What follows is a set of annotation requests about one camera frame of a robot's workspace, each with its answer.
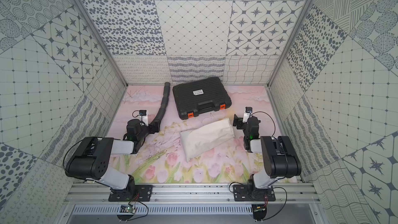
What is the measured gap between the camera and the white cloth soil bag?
0.85 m

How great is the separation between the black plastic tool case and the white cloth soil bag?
160 millimetres

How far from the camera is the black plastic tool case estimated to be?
1.00m
